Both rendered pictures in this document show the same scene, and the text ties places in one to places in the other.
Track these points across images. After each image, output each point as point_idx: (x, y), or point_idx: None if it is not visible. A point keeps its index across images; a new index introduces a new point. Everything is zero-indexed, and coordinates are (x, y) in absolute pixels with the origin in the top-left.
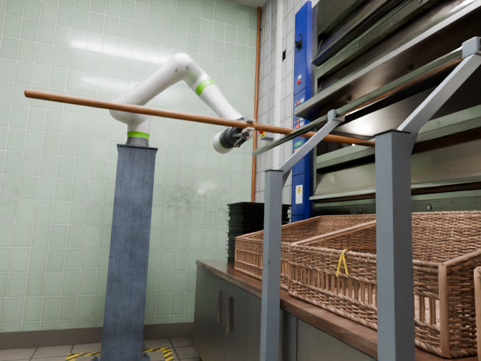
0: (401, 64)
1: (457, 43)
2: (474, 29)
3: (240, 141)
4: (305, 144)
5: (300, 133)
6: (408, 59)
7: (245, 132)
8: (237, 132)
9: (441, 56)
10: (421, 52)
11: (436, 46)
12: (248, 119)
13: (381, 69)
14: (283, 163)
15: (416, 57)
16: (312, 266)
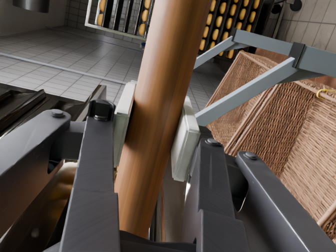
0: (30, 220)
1: (57, 189)
2: (64, 170)
3: (278, 186)
4: (227, 95)
5: (163, 203)
6: (36, 210)
7: (201, 132)
8: (156, 247)
9: (49, 212)
10: (44, 196)
11: (51, 188)
12: (134, 83)
13: (16, 233)
14: (274, 67)
15: (40, 207)
16: None
